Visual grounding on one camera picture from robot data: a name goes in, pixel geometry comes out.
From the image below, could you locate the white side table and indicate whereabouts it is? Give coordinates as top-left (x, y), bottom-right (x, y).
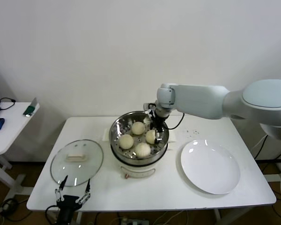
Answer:
top-left (0, 102), bottom-right (41, 202)

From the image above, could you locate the round glass pot lid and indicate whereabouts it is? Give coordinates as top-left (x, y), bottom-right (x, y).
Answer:
top-left (50, 139), bottom-right (104, 188)

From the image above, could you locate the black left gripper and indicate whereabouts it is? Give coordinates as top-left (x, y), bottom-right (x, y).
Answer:
top-left (55, 175), bottom-right (92, 225)

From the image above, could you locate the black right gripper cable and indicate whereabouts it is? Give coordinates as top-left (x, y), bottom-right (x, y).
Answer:
top-left (166, 112), bottom-right (185, 130)

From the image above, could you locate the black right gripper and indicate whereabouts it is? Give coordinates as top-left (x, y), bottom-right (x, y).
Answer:
top-left (150, 115), bottom-right (166, 144)

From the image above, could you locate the white steamed baozi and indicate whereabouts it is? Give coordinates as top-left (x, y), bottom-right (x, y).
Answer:
top-left (131, 121), bottom-right (146, 135)
top-left (119, 134), bottom-right (134, 150)
top-left (133, 142), bottom-right (152, 158)
top-left (145, 130), bottom-right (156, 145)

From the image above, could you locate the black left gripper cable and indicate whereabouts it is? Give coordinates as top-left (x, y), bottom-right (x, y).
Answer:
top-left (45, 205), bottom-right (60, 221)

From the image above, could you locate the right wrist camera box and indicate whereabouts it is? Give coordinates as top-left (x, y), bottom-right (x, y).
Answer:
top-left (143, 103), bottom-right (157, 115)

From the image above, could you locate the white electric cooker base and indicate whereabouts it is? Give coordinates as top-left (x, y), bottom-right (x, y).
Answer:
top-left (103, 127), bottom-right (177, 180)

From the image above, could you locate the perforated steel steamer basket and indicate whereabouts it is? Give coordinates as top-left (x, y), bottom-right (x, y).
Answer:
top-left (109, 111), bottom-right (170, 160)

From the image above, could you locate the large white plate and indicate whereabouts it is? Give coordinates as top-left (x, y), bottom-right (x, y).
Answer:
top-left (180, 140), bottom-right (241, 195)

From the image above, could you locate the thin black cable loop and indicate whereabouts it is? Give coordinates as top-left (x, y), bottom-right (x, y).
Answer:
top-left (0, 97), bottom-right (16, 111)

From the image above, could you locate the green handled scraper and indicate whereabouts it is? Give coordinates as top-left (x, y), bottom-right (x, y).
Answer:
top-left (22, 97), bottom-right (39, 117)

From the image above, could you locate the grey floor power strip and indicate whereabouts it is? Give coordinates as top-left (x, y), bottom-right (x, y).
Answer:
top-left (121, 217), bottom-right (150, 225)

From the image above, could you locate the white power cable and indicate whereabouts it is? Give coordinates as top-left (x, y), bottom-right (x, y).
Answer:
top-left (251, 135), bottom-right (269, 153)

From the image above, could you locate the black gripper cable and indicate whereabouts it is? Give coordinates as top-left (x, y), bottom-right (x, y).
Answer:
top-left (166, 112), bottom-right (185, 130)
top-left (45, 205), bottom-right (60, 221)

